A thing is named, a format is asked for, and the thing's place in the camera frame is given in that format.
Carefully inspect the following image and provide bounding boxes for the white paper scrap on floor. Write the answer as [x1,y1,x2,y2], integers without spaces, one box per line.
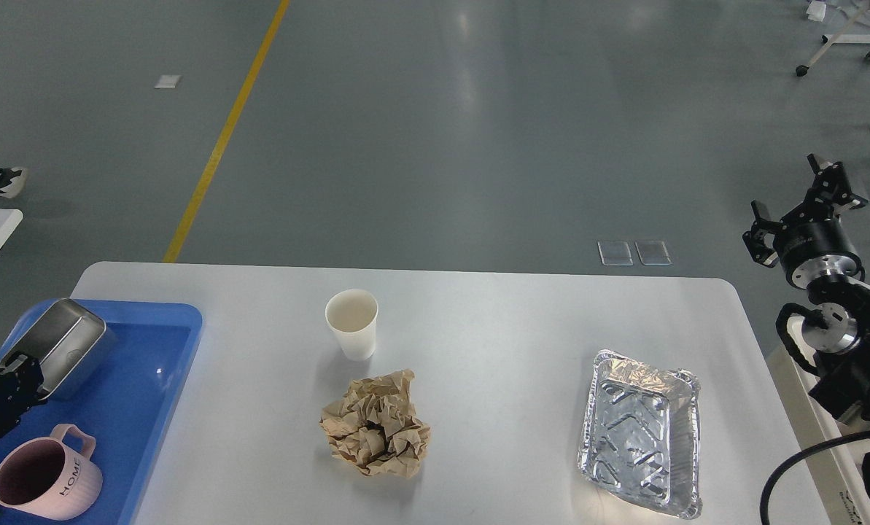
[153,74,182,90]

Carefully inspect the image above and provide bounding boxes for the clear floor plate right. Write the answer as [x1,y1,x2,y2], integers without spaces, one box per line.
[634,240,672,265]

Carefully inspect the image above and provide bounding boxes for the aluminium foil tray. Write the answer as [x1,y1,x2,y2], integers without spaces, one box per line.
[578,349,702,521]

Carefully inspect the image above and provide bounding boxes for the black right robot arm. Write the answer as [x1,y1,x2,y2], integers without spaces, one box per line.
[742,154,870,524]

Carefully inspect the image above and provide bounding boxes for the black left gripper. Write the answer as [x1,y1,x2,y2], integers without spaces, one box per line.
[0,352,47,439]

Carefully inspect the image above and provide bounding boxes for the crumpled brown paper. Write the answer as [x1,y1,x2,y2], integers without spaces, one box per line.
[320,369,432,479]

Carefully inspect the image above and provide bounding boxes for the clear floor plate left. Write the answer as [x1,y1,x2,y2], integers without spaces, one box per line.
[597,241,634,267]

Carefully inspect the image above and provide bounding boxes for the white wheeled cart frame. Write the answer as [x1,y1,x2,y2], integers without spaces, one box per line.
[795,0,870,163]

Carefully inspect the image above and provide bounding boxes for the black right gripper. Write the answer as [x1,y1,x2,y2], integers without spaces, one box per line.
[742,153,869,289]

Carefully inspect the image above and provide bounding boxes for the blue plastic tray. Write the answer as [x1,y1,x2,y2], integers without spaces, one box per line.
[0,299,203,524]

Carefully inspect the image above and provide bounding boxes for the pink ribbed mug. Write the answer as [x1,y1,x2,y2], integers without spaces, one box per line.
[0,424,104,521]

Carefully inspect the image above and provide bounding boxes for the beige plastic bin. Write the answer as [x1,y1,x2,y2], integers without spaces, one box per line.
[765,343,870,524]

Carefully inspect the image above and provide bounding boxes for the white paper cup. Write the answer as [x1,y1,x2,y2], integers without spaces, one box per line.
[325,289,378,361]

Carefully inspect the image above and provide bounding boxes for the stainless steel rectangular container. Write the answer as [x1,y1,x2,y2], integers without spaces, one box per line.
[11,298,117,400]

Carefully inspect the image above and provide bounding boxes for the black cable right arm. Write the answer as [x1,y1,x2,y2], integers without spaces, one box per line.
[758,430,870,525]

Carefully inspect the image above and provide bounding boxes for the clear floor plate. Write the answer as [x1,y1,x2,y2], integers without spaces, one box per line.
[597,241,634,267]
[634,240,672,265]

